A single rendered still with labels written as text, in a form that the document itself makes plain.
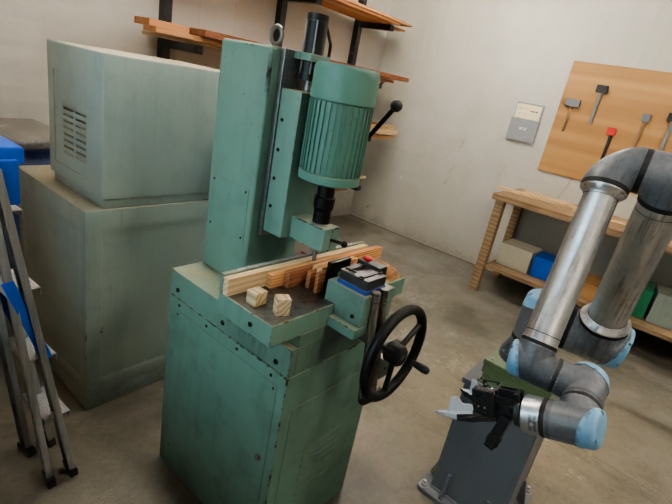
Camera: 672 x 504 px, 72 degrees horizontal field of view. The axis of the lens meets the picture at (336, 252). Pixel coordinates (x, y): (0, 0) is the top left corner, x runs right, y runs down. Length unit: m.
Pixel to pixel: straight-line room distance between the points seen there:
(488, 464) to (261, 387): 0.95
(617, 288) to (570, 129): 2.99
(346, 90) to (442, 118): 3.70
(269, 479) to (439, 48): 4.26
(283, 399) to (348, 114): 0.77
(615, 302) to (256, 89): 1.21
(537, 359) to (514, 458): 0.67
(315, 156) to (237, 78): 0.35
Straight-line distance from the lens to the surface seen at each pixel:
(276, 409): 1.36
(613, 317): 1.65
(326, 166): 1.24
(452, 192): 4.83
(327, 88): 1.23
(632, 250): 1.50
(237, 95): 1.45
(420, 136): 4.99
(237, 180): 1.45
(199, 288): 1.50
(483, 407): 1.28
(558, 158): 4.47
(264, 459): 1.49
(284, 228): 1.39
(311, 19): 1.38
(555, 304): 1.30
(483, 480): 2.00
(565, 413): 1.21
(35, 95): 3.28
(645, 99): 4.39
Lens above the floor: 1.47
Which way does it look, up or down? 20 degrees down
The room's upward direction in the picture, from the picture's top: 11 degrees clockwise
